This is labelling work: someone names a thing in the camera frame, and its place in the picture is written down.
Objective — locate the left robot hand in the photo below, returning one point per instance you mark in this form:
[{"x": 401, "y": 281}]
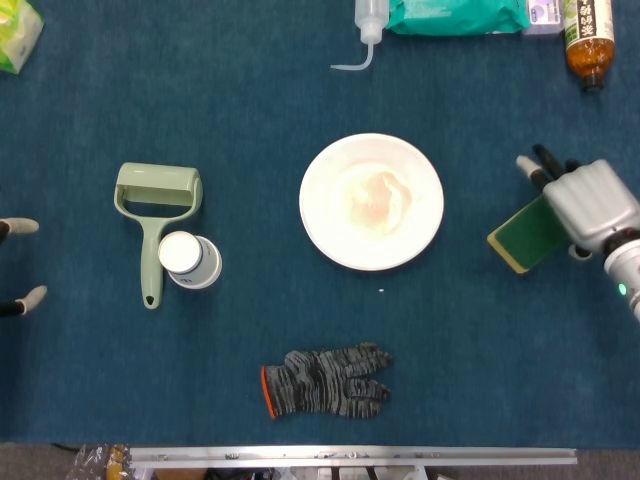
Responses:
[{"x": 22, "y": 226}]

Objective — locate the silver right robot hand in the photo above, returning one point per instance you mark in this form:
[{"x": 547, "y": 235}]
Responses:
[{"x": 595, "y": 210}]

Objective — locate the green sponge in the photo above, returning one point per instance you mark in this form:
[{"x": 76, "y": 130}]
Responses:
[{"x": 527, "y": 237}]

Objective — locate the white round plate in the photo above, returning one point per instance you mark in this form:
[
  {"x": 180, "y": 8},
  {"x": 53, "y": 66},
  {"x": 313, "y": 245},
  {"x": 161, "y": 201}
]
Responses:
[{"x": 371, "y": 200}]

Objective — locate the pale green lint roller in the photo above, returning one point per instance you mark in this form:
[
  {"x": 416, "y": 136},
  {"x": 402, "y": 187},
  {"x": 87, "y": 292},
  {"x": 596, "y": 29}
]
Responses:
[{"x": 150, "y": 182}]

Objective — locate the brown tea bottle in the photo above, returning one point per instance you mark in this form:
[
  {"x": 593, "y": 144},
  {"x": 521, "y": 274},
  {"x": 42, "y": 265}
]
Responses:
[{"x": 590, "y": 45}]

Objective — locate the white paper cup blue band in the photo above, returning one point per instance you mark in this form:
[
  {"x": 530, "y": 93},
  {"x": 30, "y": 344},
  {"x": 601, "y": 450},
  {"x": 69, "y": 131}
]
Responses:
[{"x": 192, "y": 262}]

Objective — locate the yellow green tissue pack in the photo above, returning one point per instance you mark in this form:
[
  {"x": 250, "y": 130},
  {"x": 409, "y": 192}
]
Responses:
[{"x": 17, "y": 35}]

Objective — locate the small clear box purple label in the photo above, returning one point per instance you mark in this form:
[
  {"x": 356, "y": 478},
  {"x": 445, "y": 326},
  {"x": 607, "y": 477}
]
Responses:
[{"x": 545, "y": 17}]

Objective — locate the green wet wipes pack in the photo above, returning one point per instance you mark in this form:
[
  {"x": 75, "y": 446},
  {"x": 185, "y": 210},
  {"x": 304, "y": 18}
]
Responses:
[{"x": 450, "y": 17}]

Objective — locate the crinkled clear plastic bag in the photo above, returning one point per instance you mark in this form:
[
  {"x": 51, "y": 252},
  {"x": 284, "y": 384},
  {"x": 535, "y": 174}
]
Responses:
[{"x": 100, "y": 462}]

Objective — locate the blue table cloth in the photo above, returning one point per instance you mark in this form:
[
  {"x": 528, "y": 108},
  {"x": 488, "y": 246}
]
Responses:
[{"x": 250, "y": 125}]

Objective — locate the clear plastic squeeze bottle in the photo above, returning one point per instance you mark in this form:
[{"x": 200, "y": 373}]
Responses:
[{"x": 369, "y": 20}]

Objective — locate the grey black knit glove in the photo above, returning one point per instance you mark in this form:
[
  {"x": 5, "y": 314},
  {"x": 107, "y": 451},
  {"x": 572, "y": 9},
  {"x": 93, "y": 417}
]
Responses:
[{"x": 325, "y": 382}]

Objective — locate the aluminium rail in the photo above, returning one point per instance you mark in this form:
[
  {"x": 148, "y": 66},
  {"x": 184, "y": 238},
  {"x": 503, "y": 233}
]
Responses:
[{"x": 350, "y": 455}]

